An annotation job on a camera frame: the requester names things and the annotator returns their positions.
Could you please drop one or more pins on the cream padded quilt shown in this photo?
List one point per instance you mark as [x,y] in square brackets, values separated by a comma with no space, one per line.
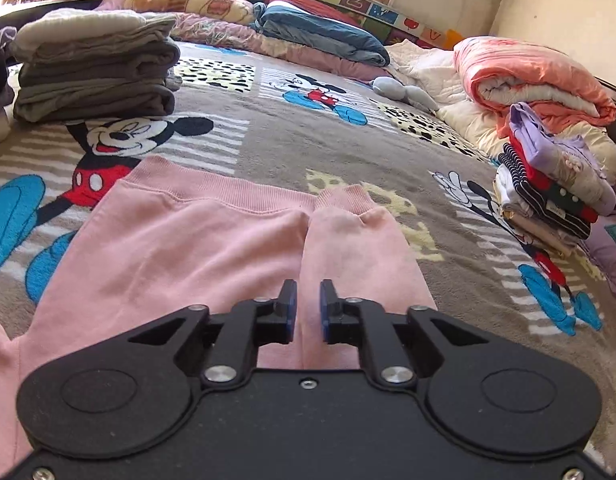
[468,125]

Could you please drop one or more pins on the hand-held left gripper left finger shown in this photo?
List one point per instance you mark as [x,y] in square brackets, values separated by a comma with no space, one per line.
[289,305]

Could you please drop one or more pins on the white quilted blanket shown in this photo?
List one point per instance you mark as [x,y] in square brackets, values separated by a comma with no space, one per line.
[423,67]

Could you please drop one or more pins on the stack of grey folded clothes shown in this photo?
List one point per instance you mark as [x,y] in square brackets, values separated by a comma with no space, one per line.
[87,80]

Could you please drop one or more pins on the lilac printed cloth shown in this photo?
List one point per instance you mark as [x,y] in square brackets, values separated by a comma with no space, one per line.
[603,255]

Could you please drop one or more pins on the pale blue plush toy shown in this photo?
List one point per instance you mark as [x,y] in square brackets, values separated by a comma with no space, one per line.
[393,89]

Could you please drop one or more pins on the cartoon mouse printed blanket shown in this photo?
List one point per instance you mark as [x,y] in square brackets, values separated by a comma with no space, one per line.
[288,150]

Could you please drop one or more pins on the pink pants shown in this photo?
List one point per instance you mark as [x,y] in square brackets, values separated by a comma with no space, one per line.
[187,240]

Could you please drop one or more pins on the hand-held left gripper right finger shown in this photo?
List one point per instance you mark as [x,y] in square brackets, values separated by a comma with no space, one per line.
[324,310]

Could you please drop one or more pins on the red folded blanket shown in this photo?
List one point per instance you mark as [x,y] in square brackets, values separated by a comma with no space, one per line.
[308,2]

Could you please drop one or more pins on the salmon pink folded quilt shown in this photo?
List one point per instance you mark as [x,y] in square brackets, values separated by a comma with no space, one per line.
[528,75]

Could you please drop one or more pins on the orange printed pillow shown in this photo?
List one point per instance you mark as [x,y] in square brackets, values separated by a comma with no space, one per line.
[187,2]

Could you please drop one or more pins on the stack of colourful folded clothes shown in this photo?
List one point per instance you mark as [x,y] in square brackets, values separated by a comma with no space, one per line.
[553,180]

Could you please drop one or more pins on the blue folded quilt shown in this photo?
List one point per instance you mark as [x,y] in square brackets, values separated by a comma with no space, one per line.
[328,40]

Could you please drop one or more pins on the dark wooden desk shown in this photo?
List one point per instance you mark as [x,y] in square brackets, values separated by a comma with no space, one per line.
[47,4]

